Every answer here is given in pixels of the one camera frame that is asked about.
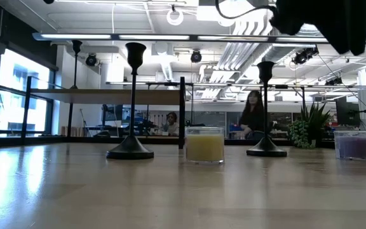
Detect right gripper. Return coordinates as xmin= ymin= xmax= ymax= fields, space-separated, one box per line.
xmin=269 ymin=0 xmax=366 ymax=57

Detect purple candle glass jar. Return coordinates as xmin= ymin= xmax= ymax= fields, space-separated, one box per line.
xmin=333 ymin=130 xmax=366 ymax=162

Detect medium black candlestick holder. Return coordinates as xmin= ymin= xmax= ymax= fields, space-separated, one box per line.
xmin=246 ymin=60 xmax=288 ymax=158

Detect yellow candle glass jar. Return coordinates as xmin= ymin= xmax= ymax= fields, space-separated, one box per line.
xmin=184 ymin=126 xmax=226 ymax=165

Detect tall black candlestick holder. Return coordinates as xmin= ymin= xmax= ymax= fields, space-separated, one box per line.
xmin=105 ymin=42 xmax=155 ymax=160

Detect short black candlestick holder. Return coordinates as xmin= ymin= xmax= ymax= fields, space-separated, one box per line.
xmin=69 ymin=39 xmax=83 ymax=90

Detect black ceiling spotlight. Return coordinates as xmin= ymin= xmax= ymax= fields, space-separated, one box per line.
xmin=85 ymin=53 xmax=98 ymax=67
xmin=325 ymin=76 xmax=344 ymax=87
xmin=190 ymin=50 xmax=203 ymax=64

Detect black computer monitor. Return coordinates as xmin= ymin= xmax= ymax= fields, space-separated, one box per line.
xmin=335 ymin=96 xmax=362 ymax=127

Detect white parallel ceiling pipes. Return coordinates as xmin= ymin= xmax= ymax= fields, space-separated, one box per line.
xmin=198 ymin=17 xmax=275 ymax=100

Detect green potted plant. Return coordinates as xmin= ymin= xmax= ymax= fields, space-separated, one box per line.
xmin=287 ymin=102 xmax=332 ymax=150

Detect person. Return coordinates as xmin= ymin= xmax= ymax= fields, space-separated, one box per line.
xmin=162 ymin=111 xmax=180 ymax=137
xmin=238 ymin=90 xmax=266 ymax=138

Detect dark office chair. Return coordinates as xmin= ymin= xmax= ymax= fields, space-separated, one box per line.
xmin=246 ymin=130 xmax=266 ymax=141

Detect white round ceiling fixture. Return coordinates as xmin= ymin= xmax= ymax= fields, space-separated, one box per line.
xmin=166 ymin=7 xmax=185 ymax=27

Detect long light bar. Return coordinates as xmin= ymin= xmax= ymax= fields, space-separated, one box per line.
xmin=32 ymin=31 xmax=366 ymax=45

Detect silver ventilation duct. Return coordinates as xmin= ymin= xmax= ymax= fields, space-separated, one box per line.
xmin=259 ymin=24 xmax=330 ymax=66

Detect black right camera cable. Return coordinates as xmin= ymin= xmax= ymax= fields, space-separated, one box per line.
xmin=214 ymin=0 xmax=278 ymax=20

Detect wooden shelf black metal frame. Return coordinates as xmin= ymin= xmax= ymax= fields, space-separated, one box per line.
xmin=20 ymin=76 xmax=186 ymax=150

